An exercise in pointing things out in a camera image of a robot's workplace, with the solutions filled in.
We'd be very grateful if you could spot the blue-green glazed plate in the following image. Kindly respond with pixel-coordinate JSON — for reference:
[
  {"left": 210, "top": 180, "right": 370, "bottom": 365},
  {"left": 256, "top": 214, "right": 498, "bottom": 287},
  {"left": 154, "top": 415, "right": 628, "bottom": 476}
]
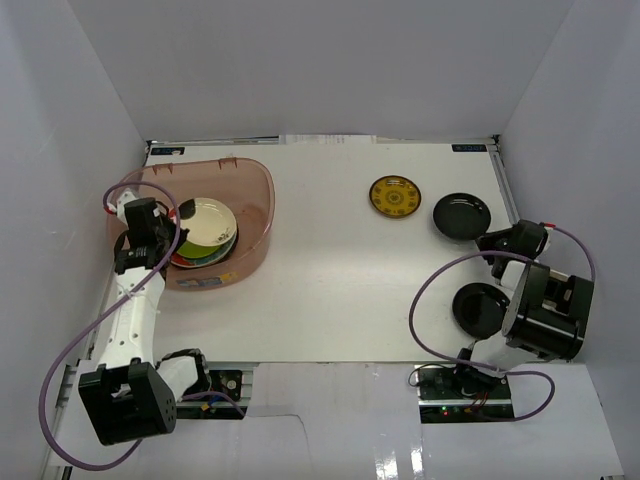
[{"left": 174, "top": 229, "right": 241, "bottom": 269}]

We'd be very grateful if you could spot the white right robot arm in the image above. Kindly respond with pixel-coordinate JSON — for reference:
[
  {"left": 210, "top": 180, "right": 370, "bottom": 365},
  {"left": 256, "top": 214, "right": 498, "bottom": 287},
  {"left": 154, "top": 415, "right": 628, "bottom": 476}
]
[{"left": 451, "top": 220, "right": 595, "bottom": 399}]

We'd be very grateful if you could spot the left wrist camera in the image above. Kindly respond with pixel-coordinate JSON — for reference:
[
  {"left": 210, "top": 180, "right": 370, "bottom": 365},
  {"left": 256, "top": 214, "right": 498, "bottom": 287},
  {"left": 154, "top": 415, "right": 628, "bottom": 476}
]
[{"left": 105, "top": 188, "right": 139, "bottom": 225}]

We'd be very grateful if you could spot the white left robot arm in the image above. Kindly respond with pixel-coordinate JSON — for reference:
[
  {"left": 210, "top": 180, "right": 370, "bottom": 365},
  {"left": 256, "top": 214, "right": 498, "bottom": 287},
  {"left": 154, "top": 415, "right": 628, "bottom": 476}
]
[{"left": 78, "top": 190, "right": 212, "bottom": 446}]

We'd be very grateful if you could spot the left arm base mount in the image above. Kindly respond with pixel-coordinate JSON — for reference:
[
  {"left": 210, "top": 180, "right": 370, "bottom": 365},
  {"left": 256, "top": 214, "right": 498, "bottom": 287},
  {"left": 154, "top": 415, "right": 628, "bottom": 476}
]
[{"left": 176, "top": 368, "right": 253, "bottom": 420}]

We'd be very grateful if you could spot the pink translucent plastic bin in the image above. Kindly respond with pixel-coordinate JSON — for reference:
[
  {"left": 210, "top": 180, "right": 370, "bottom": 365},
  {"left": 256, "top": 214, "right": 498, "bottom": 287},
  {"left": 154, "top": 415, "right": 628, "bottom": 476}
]
[{"left": 107, "top": 157, "right": 275, "bottom": 291}]

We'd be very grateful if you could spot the yellow patterned plate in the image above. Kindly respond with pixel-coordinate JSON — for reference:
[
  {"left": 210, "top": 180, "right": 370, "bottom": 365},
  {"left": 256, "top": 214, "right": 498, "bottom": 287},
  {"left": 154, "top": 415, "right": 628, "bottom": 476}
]
[{"left": 368, "top": 175, "right": 422, "bottom": 219}]

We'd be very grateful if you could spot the cream and black plate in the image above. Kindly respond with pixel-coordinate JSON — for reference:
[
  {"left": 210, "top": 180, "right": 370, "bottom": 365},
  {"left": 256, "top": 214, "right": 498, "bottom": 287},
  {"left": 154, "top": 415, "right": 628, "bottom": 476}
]
[{"left": 178, "top": 197, "right": 237, "bottom": 247}]

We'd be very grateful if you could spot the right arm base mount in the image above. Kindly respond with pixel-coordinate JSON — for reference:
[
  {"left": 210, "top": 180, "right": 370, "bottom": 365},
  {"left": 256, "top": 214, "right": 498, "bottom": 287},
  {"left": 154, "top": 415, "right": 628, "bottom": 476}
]
[{"left": 407, "top": 363, "right": 515, "bottom": 425}]

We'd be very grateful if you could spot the lime green plate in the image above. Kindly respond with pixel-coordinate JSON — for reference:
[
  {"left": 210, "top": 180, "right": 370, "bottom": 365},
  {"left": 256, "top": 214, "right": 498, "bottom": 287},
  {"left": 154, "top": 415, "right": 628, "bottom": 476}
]
[{"left": 176, "top": 240, "right": 233, "bottom": 259}]

